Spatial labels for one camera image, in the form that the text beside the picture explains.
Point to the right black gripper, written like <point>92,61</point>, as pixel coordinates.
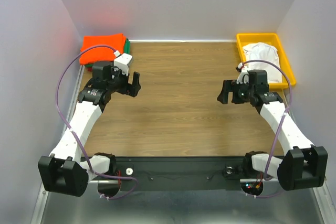
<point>230,85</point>

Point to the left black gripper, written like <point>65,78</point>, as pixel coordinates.
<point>128,88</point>

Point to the white t shirt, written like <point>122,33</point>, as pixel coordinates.
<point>266,52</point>

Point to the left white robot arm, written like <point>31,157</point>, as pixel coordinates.
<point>68,169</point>

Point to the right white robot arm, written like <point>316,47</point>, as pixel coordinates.
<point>304,164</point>

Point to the orange folded t shirt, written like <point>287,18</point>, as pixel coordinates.
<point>116,41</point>

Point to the yellow plastic tray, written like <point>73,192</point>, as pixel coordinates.
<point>271,39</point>

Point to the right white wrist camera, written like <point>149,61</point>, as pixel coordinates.
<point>243,77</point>

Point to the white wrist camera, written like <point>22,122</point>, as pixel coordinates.
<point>243,77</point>
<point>123,62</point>

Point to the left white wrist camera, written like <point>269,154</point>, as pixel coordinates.
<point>123,62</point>

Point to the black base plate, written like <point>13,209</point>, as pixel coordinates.
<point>187,173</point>

